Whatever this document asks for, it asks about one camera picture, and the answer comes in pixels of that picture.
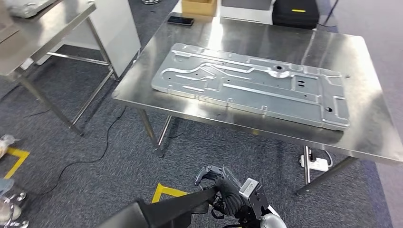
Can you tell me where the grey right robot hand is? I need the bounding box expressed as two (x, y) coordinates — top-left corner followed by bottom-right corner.
(194, 165), (243, 196)

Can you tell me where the black plastic panel part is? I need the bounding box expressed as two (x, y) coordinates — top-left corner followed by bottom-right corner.
(96, 186), (220, 228)

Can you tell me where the stainless steel workbench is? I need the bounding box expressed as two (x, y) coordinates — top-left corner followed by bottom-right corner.
(112, 12), (403, 196)

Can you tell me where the stamped grey metal panel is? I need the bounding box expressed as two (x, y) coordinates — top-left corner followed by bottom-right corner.
(151, 43), (351, 132)

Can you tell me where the white power strip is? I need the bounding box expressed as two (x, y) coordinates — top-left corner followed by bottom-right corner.
(299, 153), (330, 172)

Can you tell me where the black smartphone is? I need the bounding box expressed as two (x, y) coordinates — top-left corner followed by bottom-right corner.
(167, 16), (195, 27)

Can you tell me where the brown cardboard box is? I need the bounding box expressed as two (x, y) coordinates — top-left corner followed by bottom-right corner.
(182, 0), (218, 17)

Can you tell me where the black case with yellow label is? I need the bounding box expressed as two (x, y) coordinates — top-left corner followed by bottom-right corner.
(272, 0), (320, 30)

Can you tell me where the stainless steel side table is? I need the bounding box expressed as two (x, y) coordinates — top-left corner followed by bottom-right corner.
(0, 0), (115, 136)

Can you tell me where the grey metal tray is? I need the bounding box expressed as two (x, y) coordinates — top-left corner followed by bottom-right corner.
(4, 0), (58, 19)

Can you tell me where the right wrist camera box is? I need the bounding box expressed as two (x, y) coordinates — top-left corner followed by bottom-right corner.
(239, 178), (270, 219)

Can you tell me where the black floor cable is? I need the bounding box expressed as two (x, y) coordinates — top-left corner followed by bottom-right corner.
(23, 107), (127, 196)

